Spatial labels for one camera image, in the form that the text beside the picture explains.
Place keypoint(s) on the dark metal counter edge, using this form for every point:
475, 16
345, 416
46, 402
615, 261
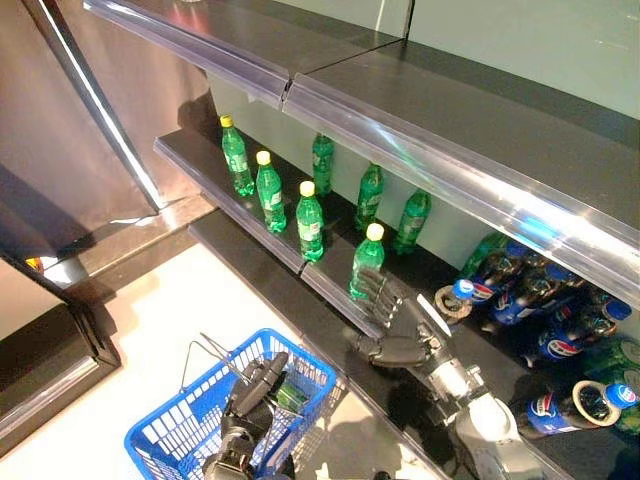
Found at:
45, 370

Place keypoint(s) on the blue plastic shopping basket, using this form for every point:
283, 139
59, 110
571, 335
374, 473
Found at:
170, 430

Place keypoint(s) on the Pepsi bottle blue cap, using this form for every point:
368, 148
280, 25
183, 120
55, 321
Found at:
547, 407
570, 340
525, 300
460, 290
492, 280

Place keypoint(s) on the black shelf board with rail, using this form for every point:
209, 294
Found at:
200, 160
450, 120

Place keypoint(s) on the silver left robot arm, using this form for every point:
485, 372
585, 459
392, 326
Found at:
227, 467

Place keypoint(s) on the dark right robot hand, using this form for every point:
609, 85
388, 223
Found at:
400, 335

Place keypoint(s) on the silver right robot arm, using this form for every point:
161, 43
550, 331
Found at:
482, 420

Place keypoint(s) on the green bottle yellow cap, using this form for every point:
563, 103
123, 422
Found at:
270, 192
309, 222
237, 160
367, 257

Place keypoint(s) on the green bottle without visible cap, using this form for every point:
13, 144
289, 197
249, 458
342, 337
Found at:
291, 397

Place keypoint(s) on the dark left robot hand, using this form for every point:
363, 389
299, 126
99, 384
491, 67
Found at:
247, 405

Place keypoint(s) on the green soda bottle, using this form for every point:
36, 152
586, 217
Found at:
412, 220
615, 360
369, 195
481, 252

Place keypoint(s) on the stainless steel cabinet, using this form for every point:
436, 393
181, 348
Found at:
65, 125

